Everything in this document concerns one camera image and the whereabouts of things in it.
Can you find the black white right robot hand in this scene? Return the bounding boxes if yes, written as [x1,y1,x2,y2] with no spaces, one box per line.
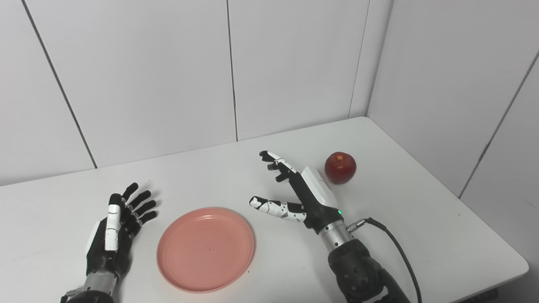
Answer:
[249,150,344,234]

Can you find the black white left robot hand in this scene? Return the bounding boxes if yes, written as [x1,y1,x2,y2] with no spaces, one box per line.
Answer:
[85,182,158,282]

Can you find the red apple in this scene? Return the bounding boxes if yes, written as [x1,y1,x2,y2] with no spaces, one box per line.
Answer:
[324,151,357,185]

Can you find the pink round plate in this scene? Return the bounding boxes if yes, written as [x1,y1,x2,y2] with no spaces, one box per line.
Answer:
[156,207,256,293]

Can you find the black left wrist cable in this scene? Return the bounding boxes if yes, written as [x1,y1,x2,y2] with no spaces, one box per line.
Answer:
[60,288,83,303]

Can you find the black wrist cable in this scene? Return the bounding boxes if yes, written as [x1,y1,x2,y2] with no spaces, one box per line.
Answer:
[60,288,83,303]
[347,217,423,303]

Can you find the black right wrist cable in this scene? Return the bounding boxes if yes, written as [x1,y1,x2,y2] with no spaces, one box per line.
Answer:
[347,217,423,303]

